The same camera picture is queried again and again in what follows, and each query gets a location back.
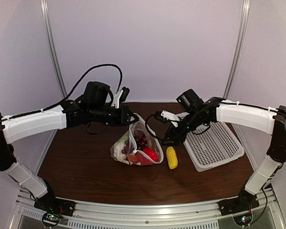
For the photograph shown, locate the dark red toy grapes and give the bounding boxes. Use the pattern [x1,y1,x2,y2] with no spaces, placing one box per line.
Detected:
[122,134,148,153]

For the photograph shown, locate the white toy cauliflower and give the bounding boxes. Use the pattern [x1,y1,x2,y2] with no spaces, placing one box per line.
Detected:
[113,136,129,164]

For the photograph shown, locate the clear polka dot zip bag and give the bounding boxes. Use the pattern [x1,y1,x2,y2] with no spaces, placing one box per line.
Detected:
[111,115,164,166]

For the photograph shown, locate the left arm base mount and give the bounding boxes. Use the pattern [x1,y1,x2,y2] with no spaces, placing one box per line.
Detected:
[34,198,75,228]

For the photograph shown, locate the yellow toy mango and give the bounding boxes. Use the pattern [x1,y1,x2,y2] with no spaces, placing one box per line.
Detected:
[166,146,178,170]

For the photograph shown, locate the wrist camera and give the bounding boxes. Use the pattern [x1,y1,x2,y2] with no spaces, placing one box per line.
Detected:
[111,87,130,109]
[155,110,180,127]

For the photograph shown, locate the left aluminium frame post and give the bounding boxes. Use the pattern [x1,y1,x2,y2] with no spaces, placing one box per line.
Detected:
[41,0,67,98]

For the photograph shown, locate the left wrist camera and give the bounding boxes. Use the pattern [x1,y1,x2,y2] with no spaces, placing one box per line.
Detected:
[111,87,130,109]

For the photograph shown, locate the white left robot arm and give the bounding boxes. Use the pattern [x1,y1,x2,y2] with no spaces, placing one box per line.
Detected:
[0,82,139,212]

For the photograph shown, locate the right aluminium frame post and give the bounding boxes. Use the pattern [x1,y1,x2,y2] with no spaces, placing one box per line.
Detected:
[224,0,250,98]

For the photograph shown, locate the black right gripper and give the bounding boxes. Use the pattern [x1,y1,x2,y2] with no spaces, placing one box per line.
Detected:
[161,110,202,146]

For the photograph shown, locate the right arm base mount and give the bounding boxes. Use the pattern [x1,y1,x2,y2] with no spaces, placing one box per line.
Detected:
[218,197,260,227]

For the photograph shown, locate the aluminium frame post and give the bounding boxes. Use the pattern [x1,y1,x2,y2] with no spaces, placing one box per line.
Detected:
[41,0,67,98]
[224,0,250,98]

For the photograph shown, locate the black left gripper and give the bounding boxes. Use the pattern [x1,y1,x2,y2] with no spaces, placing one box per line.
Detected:
[89,104,139,126]

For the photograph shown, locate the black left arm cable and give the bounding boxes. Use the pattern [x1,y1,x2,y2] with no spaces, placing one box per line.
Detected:
[0,63,123,134]

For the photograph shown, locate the front aluminium rail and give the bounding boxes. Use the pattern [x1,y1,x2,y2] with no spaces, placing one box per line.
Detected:
[7,187,286,229]

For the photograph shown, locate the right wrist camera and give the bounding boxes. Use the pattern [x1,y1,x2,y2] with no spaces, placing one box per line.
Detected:
[155,110,180,127]

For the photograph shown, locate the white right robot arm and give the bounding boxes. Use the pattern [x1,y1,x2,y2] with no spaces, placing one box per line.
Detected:
[159,89,286,211]

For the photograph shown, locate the red toy bell pepper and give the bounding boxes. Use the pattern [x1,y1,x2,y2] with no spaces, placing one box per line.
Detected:
[132,148,159,166]

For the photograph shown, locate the white perforated plastic basket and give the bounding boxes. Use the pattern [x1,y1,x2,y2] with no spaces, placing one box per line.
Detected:
[184,122,245,172]

